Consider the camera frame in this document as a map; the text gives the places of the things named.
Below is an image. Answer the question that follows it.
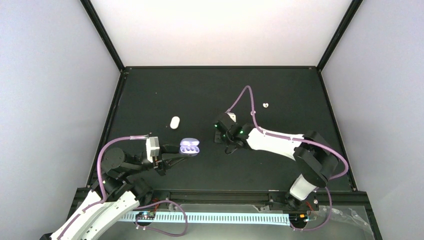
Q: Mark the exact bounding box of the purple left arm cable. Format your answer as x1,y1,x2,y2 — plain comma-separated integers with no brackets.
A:
56,134,150,240

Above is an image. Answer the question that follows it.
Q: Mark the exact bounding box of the white oval capsule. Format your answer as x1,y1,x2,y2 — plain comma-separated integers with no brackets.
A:
169,116,181,130

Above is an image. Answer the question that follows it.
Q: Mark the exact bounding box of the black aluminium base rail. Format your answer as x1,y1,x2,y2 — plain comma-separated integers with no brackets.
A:
152,189,319,213

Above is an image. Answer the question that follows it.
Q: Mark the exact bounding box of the black frame post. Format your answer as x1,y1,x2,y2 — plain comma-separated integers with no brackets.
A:
80,0,125,72
316,0,363,73

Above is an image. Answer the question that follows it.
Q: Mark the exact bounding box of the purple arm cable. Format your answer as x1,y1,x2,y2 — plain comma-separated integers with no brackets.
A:
56,134,150,240
225,85,350,181

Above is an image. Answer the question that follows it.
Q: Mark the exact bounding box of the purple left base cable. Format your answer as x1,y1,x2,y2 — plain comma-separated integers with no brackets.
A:
134,198,189,238

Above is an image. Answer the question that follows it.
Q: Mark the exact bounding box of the black frame post left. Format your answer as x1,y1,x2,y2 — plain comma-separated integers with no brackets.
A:
80,0,125,72

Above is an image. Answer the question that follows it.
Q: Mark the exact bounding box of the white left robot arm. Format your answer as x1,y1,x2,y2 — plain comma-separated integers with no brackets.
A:
41,138,200,240

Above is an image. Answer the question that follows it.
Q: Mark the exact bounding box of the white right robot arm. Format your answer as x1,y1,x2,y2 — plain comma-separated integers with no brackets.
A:
214,113,340,210

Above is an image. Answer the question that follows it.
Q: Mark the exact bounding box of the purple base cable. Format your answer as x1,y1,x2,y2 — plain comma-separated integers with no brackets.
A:
289,187,333,232
134,198,189,238

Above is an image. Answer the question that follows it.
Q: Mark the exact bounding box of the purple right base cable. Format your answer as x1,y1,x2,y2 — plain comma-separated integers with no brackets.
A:
289,187,333,232

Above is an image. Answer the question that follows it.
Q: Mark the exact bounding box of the light blue slotted cable duct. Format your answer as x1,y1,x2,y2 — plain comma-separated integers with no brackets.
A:
119,211,291,226

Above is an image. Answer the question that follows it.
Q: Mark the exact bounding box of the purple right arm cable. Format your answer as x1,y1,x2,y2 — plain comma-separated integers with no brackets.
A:
225,85,350,181

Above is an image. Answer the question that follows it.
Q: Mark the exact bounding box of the black frame post right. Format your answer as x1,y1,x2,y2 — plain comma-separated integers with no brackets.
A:
316,0,363,73

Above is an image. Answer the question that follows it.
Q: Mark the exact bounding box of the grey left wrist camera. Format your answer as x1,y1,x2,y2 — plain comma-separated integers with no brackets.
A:
145,136,160,163

